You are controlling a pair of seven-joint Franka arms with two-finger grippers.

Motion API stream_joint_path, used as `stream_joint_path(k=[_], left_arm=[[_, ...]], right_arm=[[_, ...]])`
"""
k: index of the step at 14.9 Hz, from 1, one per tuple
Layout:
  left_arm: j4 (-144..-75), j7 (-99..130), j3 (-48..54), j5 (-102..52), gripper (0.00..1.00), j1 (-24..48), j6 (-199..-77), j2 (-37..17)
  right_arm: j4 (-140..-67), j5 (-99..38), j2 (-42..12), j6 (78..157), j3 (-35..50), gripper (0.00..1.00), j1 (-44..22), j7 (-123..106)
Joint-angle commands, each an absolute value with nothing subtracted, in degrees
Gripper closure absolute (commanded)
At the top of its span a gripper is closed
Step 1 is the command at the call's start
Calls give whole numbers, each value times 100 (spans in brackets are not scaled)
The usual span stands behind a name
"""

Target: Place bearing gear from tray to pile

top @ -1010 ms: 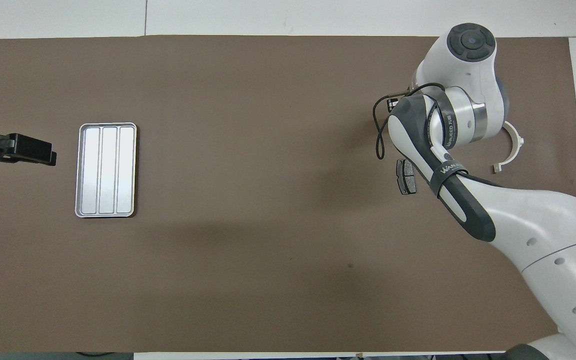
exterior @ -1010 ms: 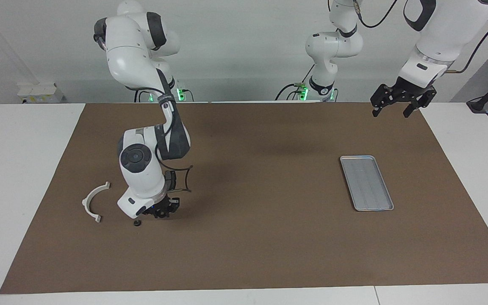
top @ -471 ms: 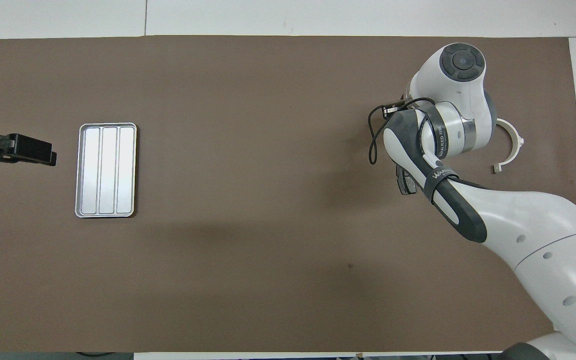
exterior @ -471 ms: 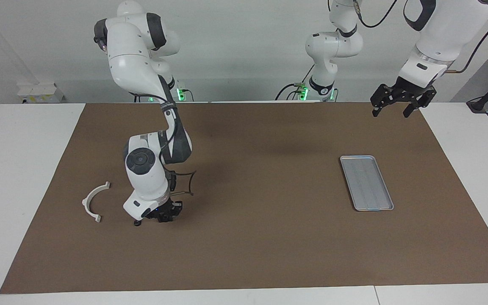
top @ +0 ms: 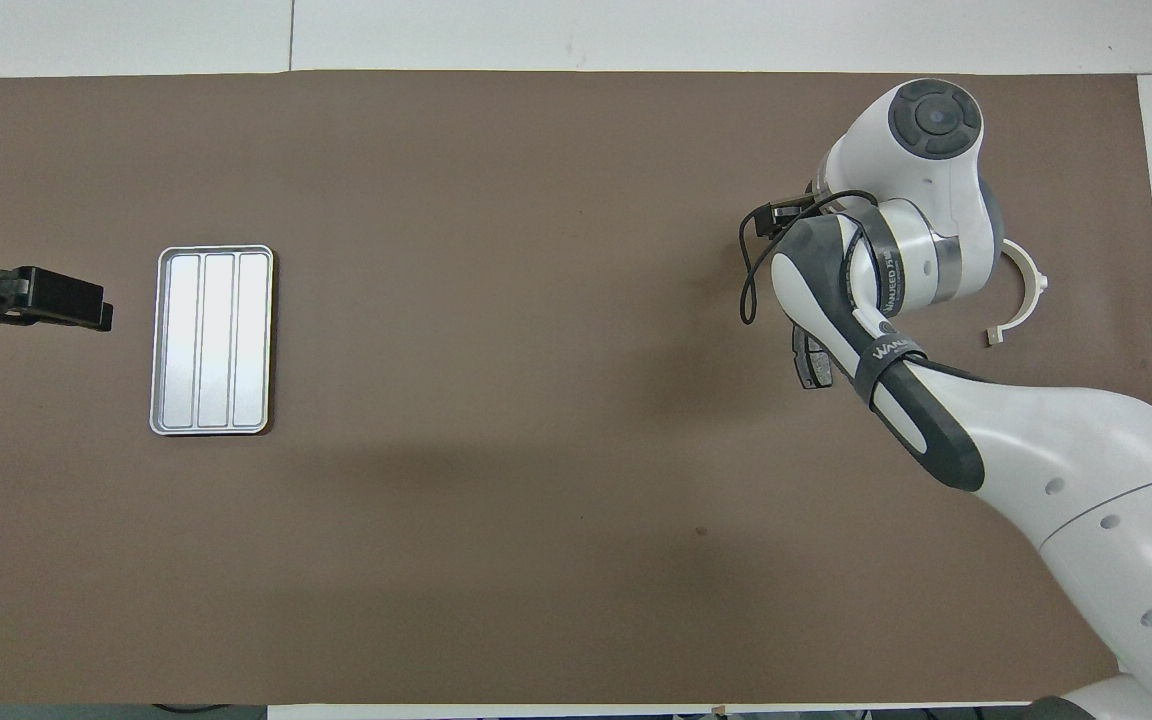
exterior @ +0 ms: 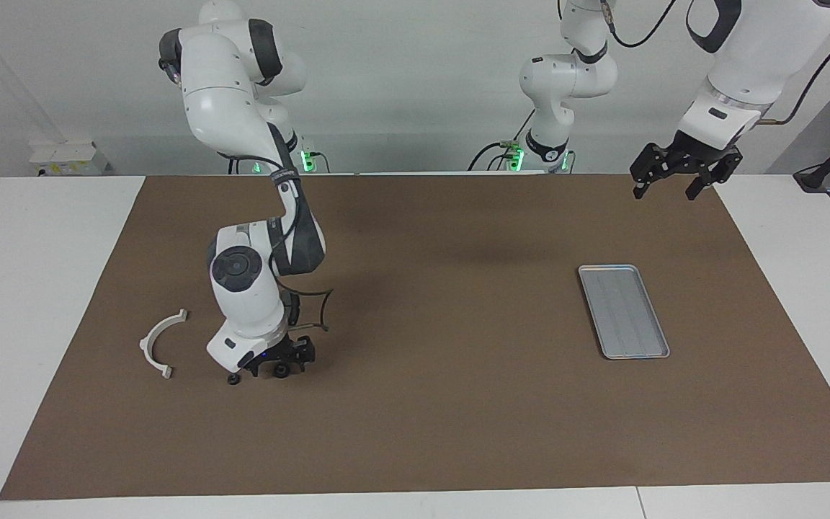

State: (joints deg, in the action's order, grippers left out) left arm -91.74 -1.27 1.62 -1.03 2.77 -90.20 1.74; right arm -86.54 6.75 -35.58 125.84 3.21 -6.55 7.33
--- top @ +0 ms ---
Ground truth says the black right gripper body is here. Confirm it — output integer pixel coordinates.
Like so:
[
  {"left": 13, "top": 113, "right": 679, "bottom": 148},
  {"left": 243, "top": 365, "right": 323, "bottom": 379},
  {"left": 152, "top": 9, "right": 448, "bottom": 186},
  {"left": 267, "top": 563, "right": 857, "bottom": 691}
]
[{"left": 774, "top": 195, "right": 827, "bottom": 237}]

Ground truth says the silver metal tray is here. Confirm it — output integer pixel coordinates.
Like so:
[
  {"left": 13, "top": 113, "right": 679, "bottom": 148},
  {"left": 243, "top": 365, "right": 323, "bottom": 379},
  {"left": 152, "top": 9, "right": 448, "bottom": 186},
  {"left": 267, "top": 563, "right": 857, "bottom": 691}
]
[{"left": 149, "top": 245, "right": 275, "bottom": 437}]

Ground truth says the rectangular grey brake pad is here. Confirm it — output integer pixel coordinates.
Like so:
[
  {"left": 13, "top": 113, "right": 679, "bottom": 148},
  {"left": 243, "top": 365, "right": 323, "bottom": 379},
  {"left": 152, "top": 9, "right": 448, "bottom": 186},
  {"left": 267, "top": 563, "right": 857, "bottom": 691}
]
[{"left": 793, "top": 328, "right": 834, "bottom": 390}]

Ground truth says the brown table mat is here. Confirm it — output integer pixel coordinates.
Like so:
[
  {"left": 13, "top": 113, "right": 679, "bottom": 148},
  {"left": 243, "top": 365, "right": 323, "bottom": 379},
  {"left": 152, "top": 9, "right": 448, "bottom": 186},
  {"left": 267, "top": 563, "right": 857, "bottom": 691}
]
[{"left": 0, "top": 69, "right": 1152, "bottom": 707}]

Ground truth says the white semicircular plastic bracket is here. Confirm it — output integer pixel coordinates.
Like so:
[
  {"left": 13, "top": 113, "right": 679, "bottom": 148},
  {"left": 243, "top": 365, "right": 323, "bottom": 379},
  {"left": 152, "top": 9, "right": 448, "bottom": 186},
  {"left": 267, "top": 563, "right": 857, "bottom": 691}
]
[{"left": 984, "top": 238, "right": 1049, "bottom": 347}]

